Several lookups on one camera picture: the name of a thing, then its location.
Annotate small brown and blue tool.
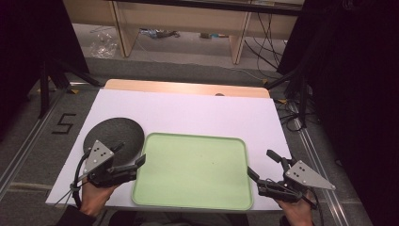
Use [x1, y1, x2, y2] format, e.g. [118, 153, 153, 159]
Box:
[199, 31, 230, 40]

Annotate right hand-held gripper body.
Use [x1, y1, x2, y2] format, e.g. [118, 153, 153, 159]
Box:
[257, 159, 337, 203]

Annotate dark grey round mat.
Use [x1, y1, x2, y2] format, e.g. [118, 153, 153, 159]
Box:
[82, 117, 146, 168]

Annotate person's left hand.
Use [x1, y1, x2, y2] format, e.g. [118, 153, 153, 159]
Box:
[79, 181, 120, 218]

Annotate clear plastic bag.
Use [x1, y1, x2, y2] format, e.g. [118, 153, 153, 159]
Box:
[88, 30, 120, 59]

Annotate black curtain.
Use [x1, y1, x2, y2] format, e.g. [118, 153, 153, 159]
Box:
[0, 0, 90, 139]
[277, 0, 399, 226]

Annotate black floor cables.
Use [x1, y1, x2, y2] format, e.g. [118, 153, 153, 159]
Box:
[275, 98, 308, 133]

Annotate metal floor rail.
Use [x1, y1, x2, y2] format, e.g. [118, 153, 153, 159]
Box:
[0, 82, 92, 193]
[287, 102, 350, 226]

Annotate light green plastic tray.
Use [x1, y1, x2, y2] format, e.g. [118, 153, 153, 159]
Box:
[131, 132, 255, 211]

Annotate light wooden desk frame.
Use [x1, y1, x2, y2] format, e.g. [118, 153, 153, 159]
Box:
[62, 0, 306, 66]

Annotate black metal stand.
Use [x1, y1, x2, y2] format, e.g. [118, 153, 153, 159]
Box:
[265, 68, 311, 129]
[37, 58, 103, 120]

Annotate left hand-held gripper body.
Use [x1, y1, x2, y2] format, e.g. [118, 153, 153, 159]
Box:
[83, 139, 138, 189]

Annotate person's right hand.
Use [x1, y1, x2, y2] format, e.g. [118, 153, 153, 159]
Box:
[277, 192, 315, 226]

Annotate blue and black floor clutter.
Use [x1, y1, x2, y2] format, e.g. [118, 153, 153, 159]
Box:
[138, 27, 182, 40]

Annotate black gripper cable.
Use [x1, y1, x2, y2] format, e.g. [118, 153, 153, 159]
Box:
[308, 187, 326, 226]
[70, 151, 92, 209]

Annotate black hanging cables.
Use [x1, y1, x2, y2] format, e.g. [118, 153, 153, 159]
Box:
[244, 11, 285, 72]

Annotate white board table cover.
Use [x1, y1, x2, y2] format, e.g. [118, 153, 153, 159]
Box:
[45, 88, 293, 212]

